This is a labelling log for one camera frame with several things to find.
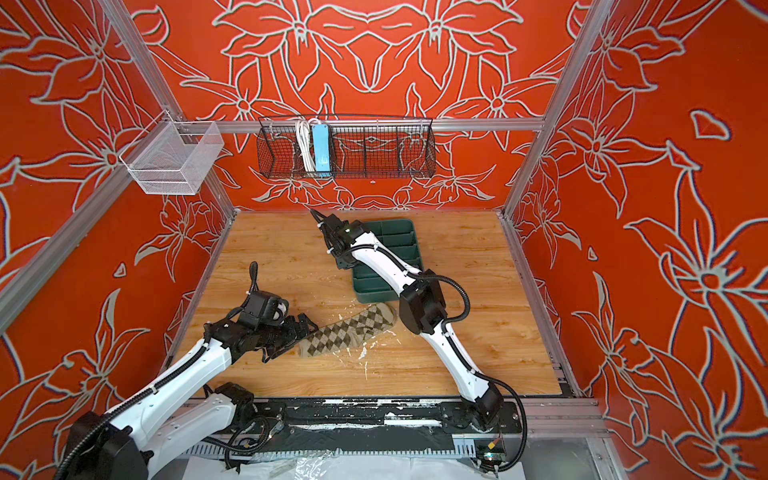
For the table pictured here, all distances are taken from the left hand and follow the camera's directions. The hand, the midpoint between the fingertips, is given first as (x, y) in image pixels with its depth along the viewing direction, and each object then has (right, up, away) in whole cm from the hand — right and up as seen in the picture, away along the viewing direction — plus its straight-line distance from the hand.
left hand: (309, 334), depth 80 cm
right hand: (+9, +20, +15) cm, 26 cm away
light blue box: (+1, +55, +10) cm, 56 cm away
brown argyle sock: (+11, -2, +6) cm, 13 cm away
